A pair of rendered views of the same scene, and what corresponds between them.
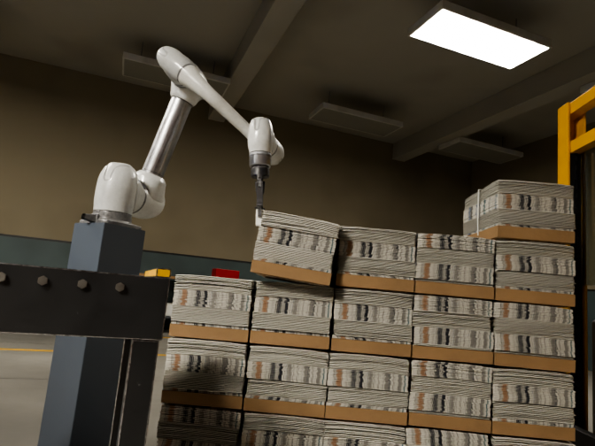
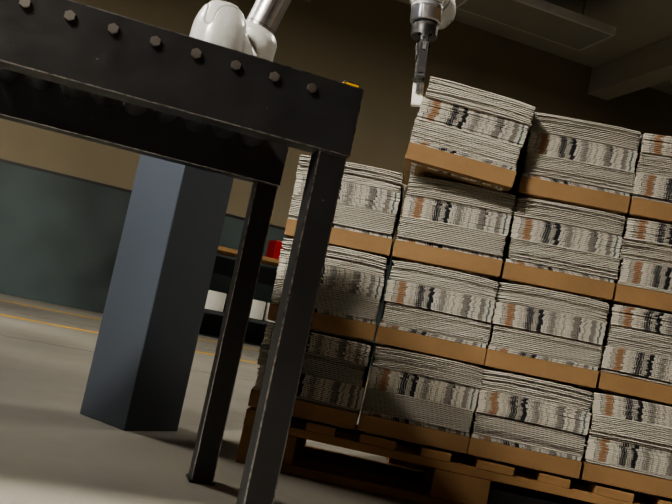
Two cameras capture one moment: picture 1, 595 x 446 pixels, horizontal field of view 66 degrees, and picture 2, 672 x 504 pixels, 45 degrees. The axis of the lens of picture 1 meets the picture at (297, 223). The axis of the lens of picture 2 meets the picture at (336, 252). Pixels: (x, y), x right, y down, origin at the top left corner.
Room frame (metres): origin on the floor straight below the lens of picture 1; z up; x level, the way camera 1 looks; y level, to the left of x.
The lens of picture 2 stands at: (-0.41, 0.15, 0.41)
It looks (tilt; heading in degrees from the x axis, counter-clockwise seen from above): 5 degrees up; 4
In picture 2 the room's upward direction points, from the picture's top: 12 degrees clockwise
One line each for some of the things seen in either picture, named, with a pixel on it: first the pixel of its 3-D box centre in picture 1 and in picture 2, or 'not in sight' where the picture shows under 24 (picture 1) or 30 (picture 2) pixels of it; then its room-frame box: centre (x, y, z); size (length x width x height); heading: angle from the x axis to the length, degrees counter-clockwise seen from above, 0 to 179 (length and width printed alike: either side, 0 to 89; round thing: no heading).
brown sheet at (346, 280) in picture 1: (367, 283); (558, 205); (1.87, -0.30, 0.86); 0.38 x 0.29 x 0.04; 179
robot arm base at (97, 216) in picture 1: (107, 219); not in sight; (1.89, 0.79, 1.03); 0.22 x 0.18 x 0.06; 147
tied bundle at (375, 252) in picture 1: (368, 262); (564, 176); (1.87, -0.30, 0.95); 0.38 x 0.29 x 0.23; 179
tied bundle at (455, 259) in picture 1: (439, 268); (666, 195); (1.86, -0.59, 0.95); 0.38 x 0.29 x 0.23; 179
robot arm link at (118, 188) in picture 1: (118, 188); (218, 39); (1.92, 0.77, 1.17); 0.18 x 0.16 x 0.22; 167
